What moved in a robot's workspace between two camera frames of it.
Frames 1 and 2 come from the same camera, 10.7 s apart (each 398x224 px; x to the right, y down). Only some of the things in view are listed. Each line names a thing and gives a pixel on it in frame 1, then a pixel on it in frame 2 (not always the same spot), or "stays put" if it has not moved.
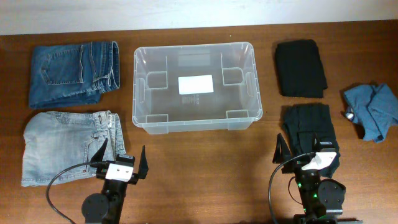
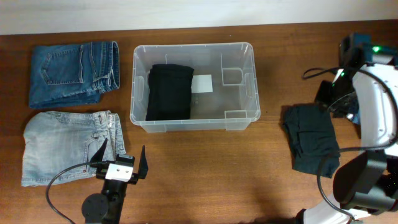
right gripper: (280, 154) -> (336, 108)
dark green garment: (301, 122) stays put
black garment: (300, 70) -> (169, 92)
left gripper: (141, 172) stays put
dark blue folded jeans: (71, 74) stays put
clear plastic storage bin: (184, 88) stays put
